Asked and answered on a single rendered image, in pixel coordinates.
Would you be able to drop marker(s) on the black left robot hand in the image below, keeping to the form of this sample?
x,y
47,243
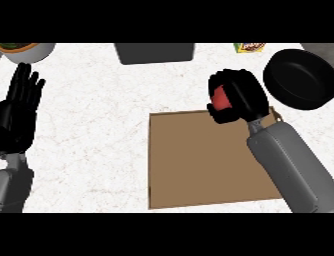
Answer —
x,y
15,113

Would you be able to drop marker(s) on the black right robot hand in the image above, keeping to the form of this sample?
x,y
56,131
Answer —
x,y
244,96

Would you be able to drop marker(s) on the red bell pepper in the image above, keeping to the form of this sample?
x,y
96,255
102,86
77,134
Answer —
x,y
220,98

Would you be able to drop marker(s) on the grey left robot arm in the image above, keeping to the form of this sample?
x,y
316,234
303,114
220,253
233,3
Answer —
x,y
4,185

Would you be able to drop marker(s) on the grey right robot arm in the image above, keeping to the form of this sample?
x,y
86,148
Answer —
x,y
292,166

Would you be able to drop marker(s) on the black pot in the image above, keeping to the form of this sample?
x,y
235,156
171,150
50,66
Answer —
x,y
300,80

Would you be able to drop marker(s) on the white plant pot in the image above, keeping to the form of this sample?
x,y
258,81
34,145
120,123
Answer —
x,y
25,51

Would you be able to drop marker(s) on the brown wooden tray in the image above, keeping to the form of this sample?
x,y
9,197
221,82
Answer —
x,y
199,160

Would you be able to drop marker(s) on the yellow printed box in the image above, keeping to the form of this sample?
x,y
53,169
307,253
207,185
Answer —
x,y
250,48

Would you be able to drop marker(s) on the dark grey box appliance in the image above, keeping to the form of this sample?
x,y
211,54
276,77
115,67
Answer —
x,y
154,53

